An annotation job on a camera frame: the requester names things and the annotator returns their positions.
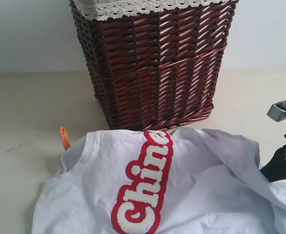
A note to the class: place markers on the white t-shirt red lettering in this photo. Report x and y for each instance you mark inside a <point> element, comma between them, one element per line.
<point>153,182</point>

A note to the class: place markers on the dark brown wicker basket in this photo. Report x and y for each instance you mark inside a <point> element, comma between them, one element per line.
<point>159,70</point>

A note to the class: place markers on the orange garment tag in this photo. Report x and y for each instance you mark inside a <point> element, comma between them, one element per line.
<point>65,138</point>

